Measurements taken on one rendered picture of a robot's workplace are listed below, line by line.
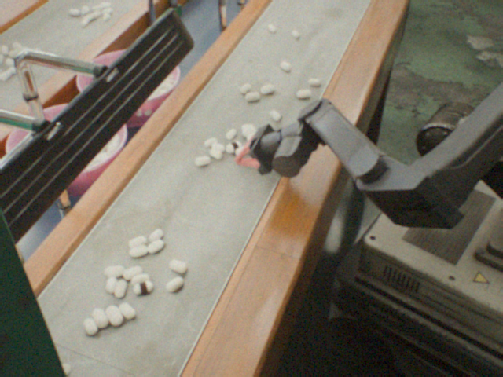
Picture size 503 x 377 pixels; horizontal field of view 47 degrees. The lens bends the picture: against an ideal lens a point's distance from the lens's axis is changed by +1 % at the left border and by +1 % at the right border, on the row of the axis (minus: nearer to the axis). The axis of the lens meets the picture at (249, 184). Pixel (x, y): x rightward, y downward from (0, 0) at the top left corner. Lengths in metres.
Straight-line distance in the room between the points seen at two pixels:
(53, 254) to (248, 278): 0.37
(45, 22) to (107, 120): 1.09
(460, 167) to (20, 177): 0.53
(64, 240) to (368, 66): 0.92
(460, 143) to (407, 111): 2.11
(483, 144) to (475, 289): 0.81
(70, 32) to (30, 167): 1.11
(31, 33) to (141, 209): 0.86
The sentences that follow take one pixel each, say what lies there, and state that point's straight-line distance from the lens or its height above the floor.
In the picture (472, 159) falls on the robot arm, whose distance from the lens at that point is 0.71.
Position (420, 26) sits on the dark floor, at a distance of 3.58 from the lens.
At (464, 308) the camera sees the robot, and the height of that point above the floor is 0.42.
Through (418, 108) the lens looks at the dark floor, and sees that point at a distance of 2.86.
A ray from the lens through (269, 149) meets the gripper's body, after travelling 1.18.
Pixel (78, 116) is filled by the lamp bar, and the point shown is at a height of 1.10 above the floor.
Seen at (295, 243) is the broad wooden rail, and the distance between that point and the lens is 1.09.
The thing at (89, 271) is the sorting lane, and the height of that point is 0.74.
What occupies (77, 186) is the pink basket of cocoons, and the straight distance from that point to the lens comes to 1.33.
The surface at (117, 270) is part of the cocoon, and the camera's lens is 1.08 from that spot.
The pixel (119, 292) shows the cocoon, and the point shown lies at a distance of 1.05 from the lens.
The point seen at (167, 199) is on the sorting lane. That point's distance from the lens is 1.22.
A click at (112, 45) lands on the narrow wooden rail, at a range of 1.74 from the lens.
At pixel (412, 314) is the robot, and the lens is 1.56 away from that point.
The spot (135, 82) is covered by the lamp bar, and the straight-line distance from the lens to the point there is 0.95.
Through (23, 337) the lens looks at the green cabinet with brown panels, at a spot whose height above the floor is 1.42.
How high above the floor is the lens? 1.58
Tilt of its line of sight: 43 degrees down
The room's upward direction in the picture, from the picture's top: straight up
